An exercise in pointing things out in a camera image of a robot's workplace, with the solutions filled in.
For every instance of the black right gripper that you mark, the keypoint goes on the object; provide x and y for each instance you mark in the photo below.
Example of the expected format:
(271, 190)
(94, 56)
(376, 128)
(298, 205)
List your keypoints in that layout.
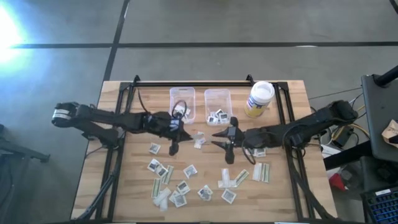
(241, 140)

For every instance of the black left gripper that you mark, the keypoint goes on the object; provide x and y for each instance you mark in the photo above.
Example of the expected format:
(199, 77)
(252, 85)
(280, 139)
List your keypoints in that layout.
(161, 124)

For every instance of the green striped bandage wrapper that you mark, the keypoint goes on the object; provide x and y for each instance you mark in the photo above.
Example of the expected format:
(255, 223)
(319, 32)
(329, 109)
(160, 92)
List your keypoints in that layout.
(186, 118)
(241, 176)
(168, 175)
(156, 188)
(265, 172)

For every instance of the white bandage wrapper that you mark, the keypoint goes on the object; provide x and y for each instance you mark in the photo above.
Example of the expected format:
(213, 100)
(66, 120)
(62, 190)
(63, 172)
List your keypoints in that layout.
(188, 110)
(257, 171)
(161, 196)
(197, 144)
(163, 206)
(221, 184)
(225, 175)

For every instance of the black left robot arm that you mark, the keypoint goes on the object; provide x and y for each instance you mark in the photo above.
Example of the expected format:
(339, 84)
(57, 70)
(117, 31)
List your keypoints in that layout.
(109, 116)

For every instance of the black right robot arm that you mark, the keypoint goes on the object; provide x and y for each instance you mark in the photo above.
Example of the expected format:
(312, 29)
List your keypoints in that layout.
(311, 124)

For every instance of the clear plastic bin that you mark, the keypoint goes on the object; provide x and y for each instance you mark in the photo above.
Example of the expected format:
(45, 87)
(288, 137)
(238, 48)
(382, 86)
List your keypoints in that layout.
(218, 98)
(182, 93)

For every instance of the yellow disinfectant wipes canister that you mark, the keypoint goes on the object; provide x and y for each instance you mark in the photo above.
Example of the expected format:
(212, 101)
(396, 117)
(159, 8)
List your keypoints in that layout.
(259, 98)

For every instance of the white power strip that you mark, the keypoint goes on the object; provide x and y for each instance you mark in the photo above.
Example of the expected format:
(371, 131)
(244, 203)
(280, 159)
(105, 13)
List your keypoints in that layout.
(328, 151)

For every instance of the black power adapter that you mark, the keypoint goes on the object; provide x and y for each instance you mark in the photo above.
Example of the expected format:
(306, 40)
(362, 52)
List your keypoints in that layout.
(342, 139)

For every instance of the red object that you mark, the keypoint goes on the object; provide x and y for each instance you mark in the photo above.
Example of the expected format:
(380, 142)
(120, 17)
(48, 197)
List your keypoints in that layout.
(337, 183)

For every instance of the black cart leg bar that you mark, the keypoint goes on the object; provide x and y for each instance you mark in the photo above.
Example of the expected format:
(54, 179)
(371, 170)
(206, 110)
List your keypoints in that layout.
(345, 158)

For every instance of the black floor stand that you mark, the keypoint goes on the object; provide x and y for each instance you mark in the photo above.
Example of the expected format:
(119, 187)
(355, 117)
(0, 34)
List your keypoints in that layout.
(43, 157)

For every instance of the dark grey cart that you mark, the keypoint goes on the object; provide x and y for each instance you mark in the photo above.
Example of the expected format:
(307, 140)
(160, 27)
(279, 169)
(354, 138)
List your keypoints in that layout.
(379, 109)

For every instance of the brown paper bag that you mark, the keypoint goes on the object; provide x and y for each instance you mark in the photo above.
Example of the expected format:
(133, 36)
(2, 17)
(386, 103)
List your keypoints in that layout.
(391, 132)

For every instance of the black backlit keyboard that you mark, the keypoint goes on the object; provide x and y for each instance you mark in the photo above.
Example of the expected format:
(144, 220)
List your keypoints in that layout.
(382, 208)

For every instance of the black pole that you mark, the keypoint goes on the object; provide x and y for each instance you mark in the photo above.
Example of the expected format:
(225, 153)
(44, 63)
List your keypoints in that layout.
(387, 77)

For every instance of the black metal rig frame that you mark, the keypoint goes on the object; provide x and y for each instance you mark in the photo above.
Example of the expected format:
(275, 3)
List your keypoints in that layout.
(202, 84)

